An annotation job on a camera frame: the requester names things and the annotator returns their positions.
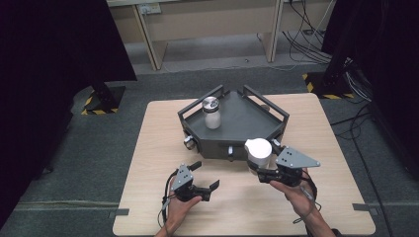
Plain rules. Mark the black curtain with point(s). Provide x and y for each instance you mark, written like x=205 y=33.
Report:
x=388 y=65
x=49 y=82

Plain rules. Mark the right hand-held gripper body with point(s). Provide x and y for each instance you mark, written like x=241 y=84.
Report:
x=293 y=159

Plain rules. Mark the glass jar with silver lid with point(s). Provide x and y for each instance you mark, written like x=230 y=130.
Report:
x=211 y=115

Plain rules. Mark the person's right hand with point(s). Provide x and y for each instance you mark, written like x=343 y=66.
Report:
x=296 y=197

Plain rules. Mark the dark grey metal tray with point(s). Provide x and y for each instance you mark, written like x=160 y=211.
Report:
x=243 y=121

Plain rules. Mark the white wall socket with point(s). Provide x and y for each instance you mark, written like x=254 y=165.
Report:
x=150 y=8

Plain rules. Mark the white lidded jar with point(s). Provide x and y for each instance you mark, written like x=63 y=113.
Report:
x=258 y=153

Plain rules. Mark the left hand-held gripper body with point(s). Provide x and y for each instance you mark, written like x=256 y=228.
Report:
x=182 y=179

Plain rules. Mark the grey tape strip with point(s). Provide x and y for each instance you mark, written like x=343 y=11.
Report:
x=364 y=207
x=118 y=212

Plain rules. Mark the person's left hand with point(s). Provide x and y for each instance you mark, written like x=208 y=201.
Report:
x=179 y=210

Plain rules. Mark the black stand with striped base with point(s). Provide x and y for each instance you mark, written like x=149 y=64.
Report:
x=103 y=98
x=329 y=84

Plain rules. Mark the beige wooden desk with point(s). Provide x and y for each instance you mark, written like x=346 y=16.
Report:
x=210 y=23

